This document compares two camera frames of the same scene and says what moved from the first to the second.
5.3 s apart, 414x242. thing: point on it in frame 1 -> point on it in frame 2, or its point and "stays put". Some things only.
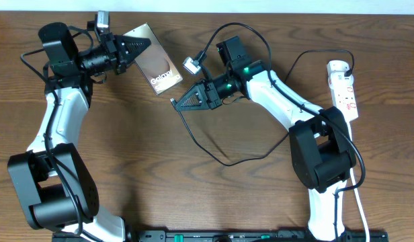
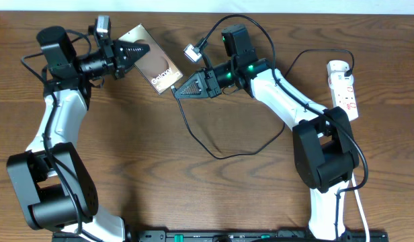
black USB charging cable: x=300 y=58 -> x=274 y=136
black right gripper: x=206 y=94 -> x=207 y=83
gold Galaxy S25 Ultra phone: x=154 y=62 stays put
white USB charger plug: x=337 y=81 stays put
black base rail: x=218 y=236 stays put
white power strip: x=342 y=88 stays put
